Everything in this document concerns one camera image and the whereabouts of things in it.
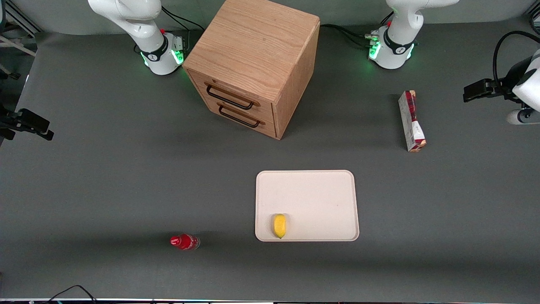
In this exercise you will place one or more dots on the red cookie box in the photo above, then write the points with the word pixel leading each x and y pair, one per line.
pixel 411 122

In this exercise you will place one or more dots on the red plastic bottle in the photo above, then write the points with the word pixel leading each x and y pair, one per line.
pixel 184 242

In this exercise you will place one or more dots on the wooden drawer front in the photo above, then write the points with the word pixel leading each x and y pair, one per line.
pixel 244 120
pixel 236 99

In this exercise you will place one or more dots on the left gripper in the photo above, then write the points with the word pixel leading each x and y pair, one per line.
pixel 509 83

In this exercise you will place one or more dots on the beige plastic tray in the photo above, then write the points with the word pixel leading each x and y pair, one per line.
pixel 312 198

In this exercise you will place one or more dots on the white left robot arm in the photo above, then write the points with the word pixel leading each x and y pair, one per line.
pixel 398 29

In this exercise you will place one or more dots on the dark frame corner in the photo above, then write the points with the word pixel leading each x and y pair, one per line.
pixel 533 19

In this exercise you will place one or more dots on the oak wooden drawer cabinet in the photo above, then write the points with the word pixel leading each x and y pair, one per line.
pixel 253 46

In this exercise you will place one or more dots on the yellow lemon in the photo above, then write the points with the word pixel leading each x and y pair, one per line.
pixel 279 226

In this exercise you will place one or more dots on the aluminium frame rail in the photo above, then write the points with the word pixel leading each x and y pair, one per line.
pixel 17 25

